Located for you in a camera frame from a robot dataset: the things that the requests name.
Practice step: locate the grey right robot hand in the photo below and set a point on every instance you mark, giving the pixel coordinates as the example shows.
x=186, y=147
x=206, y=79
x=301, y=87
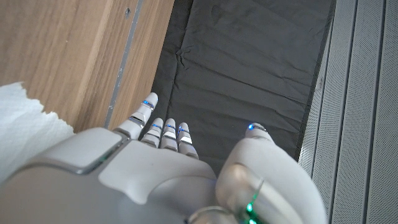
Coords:
x=155, y=180

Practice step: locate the white paper towel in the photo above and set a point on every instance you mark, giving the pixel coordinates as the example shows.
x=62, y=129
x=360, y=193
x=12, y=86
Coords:
x=21, y=124

